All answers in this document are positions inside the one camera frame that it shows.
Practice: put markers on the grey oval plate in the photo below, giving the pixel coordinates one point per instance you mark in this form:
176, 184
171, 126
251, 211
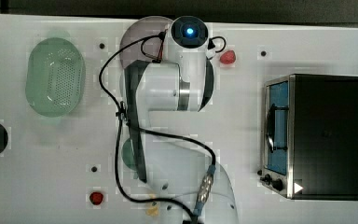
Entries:
146, 30

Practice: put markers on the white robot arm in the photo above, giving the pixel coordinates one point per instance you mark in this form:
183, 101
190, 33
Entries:
163, 98

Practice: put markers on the red plush strawberry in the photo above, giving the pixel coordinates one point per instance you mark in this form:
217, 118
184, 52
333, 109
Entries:
228, 57

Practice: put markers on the green metal mug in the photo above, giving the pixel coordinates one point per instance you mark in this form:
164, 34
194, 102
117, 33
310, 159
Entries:
127, 155

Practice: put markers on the small red tomato toy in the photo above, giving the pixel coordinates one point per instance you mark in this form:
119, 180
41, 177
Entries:
96, 198

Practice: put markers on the black toaster oven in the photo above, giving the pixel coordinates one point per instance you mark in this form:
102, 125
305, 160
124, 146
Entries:
310, 137

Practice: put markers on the green plastic colander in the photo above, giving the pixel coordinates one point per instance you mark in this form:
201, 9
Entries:
55, 77

